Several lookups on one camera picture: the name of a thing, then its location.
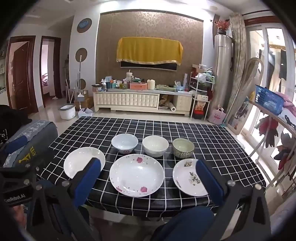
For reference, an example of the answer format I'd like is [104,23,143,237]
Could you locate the brown wooden door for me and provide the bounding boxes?
[6,36,39,114]

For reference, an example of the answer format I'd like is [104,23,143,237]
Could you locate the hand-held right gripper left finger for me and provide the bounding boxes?
[30,157,102,241]

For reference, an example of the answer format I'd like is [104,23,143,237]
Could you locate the white bucket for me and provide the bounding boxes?
[58,104,76,120]

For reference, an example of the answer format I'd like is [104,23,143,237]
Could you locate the white shelf rack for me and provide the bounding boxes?
[190,67,214,120]

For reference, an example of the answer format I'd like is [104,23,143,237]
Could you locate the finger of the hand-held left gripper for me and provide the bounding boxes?
[0,136,29,156]
[0,162,37,186]

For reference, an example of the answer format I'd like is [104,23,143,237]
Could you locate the beige curtain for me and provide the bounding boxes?
[229,13,247,100]

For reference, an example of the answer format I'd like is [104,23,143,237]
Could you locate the pile of clothes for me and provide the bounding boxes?
[257,91,296,176]

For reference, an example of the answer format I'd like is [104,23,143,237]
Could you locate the plain white plate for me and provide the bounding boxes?
[63,147,106,179]

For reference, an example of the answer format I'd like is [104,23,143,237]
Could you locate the brown door frame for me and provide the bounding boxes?
[40,36,62,101]

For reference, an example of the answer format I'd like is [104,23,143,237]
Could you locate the red artificial flowers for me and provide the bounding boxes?
[215,19,231,35]

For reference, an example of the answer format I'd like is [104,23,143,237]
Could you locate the large pink flower plate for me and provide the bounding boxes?
[109,153,165,197]

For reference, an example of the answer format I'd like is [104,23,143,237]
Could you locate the white dustpan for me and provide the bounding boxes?
[78,108,93,118]

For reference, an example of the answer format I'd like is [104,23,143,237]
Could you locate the white plate with green print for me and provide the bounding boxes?
[172,159,210,197]

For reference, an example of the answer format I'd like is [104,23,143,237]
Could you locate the round blue wall decor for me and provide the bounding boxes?
[77,18,92,33]

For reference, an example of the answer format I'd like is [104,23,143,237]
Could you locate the yellow cloth cover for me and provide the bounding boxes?
[116,36,183,67]

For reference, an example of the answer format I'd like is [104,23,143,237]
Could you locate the white television cabinet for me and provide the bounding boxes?
[93,89,194,116]

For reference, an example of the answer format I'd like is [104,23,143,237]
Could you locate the silver standing air conditioner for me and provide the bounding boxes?
[211,34,233,116]

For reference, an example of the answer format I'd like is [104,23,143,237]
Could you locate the grey patterned cushion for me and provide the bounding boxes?
[2,120,59,172]

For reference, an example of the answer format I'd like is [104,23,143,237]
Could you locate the pink bag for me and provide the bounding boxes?
[208,107,226,126]

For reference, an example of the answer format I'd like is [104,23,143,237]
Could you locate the beige folded lounger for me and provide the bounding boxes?
[228,57,264,135]

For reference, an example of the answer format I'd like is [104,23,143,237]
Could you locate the cardboard boxes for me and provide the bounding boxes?
[74,93,94,109]

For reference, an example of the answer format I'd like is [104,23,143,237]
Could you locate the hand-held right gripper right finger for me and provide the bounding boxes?
[196,159,272,241]

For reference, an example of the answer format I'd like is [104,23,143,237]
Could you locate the plain white bowl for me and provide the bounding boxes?
[142,135,169,158]

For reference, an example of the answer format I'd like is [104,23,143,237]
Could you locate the black garment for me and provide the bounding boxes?
[0,105,33,145]

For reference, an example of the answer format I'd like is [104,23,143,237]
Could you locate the white broom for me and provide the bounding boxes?
[76,56,85,103]

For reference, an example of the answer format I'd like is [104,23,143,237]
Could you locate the blue plastic basket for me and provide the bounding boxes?
[255,85,285,116]

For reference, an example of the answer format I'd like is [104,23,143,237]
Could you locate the green patterned bowl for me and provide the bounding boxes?
[172,138,195,159]

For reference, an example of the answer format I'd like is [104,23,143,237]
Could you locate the black checkered tablecloth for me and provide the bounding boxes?
[38,116,266,218]

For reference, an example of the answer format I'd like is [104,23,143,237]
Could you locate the white bowl with red mark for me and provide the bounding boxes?
[111,133,139,155]

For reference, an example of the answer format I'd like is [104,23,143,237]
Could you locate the black television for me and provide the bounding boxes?
[120,59,178,72]

